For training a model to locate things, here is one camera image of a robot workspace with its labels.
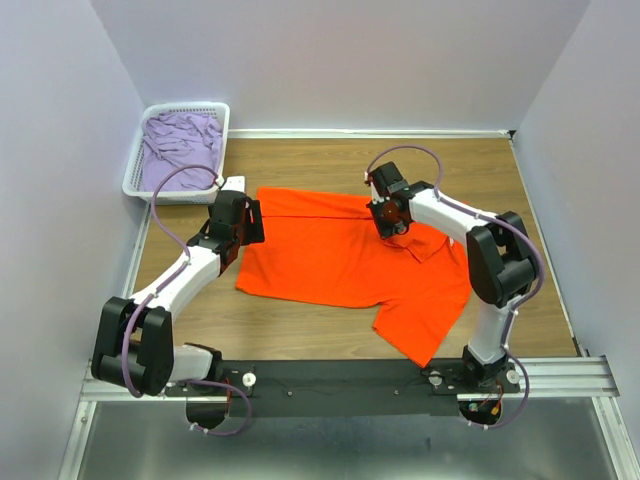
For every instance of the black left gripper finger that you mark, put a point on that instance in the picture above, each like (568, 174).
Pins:
(252, 233)
(253, 212)

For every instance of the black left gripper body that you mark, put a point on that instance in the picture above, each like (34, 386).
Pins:
(240, 234)

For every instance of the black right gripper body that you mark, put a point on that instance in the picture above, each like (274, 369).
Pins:
(385, 224)

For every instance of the orange t-shirt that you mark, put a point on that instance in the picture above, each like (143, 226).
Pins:
(323, 248)

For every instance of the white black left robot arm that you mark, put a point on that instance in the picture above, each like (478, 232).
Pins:
(134, 347)

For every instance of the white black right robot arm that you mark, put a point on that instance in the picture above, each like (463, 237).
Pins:
(503, 264)

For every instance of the purple t-shirt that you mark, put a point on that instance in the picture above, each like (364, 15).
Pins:
(172, 140)

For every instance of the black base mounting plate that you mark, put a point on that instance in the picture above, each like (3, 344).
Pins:
(327, 388)

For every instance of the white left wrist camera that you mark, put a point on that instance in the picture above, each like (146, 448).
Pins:
(235, 183)

